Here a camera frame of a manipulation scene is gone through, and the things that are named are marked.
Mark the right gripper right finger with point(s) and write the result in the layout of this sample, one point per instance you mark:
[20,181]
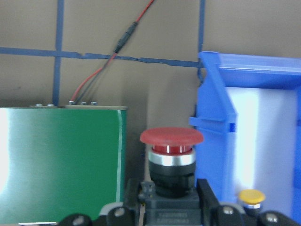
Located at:
[208,200]

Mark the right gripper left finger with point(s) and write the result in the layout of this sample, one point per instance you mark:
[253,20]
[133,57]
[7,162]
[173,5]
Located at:
[131,195]

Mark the yellow push button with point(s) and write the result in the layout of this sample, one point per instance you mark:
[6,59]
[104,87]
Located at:
[251,200]

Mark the red push button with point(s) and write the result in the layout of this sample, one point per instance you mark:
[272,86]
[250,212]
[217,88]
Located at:
[171,198]

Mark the green conveyor belt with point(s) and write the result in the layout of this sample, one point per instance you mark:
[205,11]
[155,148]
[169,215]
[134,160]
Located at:
[55,161]

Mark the right blue plastic bin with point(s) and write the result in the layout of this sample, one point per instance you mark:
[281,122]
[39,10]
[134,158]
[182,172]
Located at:
[249,111]

